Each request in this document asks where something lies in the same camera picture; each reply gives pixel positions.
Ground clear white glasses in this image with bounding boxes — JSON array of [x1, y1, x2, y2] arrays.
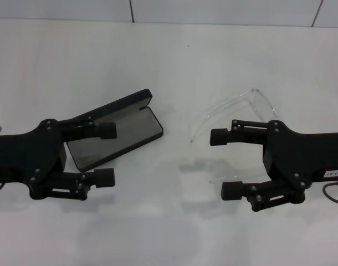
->
[[190, 88, 282, 186]]

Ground white number label sticker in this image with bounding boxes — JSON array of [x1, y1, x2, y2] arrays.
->
[[323, 169, 338, 181]]

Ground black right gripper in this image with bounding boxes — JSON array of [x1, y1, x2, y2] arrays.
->
[[209, 119, 338, 213]]

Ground black glasses case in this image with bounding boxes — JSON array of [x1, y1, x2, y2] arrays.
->
[[59, 88, 164, 171]]

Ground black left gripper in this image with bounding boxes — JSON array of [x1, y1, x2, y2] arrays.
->
[[0, 117, 117, 202]]

